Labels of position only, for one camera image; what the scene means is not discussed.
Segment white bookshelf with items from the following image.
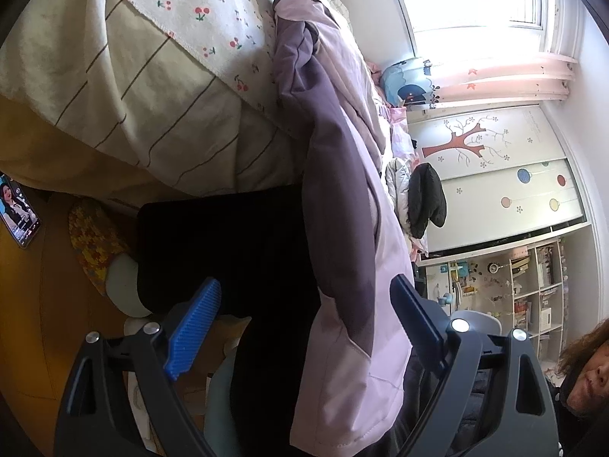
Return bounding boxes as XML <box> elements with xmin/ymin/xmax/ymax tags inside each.
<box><xmin>422</xmin><ymin>238</ymin><xmax>569</xmax><ymax>370</ymax></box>

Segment cream striped quilt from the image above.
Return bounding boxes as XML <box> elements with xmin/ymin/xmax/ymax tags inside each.
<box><xmin>1</xmin><ymin>0</ymin><xmax>303</xmax><ymax>196</ymax></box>

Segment cherry print bed sheet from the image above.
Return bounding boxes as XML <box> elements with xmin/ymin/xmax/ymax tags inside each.
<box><xmin>128</xmin><ymin>0</ymin><xmax>278</xmax><ymax>122</ymax></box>

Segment black hanging hat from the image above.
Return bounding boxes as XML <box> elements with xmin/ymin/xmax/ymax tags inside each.
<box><xmin>408</xmin><ymin>163</ymin><xmax>447</xmax><ymax>240</ymax></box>

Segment blue cartoon curtain right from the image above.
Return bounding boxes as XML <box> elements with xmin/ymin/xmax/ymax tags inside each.
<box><xmin>380</xmin><ymin>58</ymin><xmax>435</xmax><ymax>107</ymax></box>

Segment white wardrobe with tree decal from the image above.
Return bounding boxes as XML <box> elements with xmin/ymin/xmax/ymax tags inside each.
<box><xmin>410</xmin><ymin>105</ymin><xmax>585</xmax><ymax>257</ymax></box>

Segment person's black trousers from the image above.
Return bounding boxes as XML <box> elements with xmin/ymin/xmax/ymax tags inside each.
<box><xmin>125</xmin><ymin>182</ymin><xmax>411</xmax><ymax>457</ymax></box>

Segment person's curly-haired head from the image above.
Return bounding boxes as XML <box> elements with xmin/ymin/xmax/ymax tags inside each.
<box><xmin>560</xmin><ymin>319</ymin><xmax>608</xmax><ymax>416</ymax></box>

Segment smartphone with lit screen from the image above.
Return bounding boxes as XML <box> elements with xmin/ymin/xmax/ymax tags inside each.
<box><xmin>0</xmin><ymin>173</ymin><xmax>41</xmax><ymax>249</ymax></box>

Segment colourful floral slipper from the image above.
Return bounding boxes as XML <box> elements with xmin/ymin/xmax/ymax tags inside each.
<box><xmin>68</xmin><ymin>198</ymin><xmax>128</xmax><ymax>296</ymax></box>

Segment lilac purple jacket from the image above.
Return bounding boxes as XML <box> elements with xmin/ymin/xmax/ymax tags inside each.
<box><xmin>273</xmin><ymin>0</ymin><xmax>412</xmax><ymax>456</ymax></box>

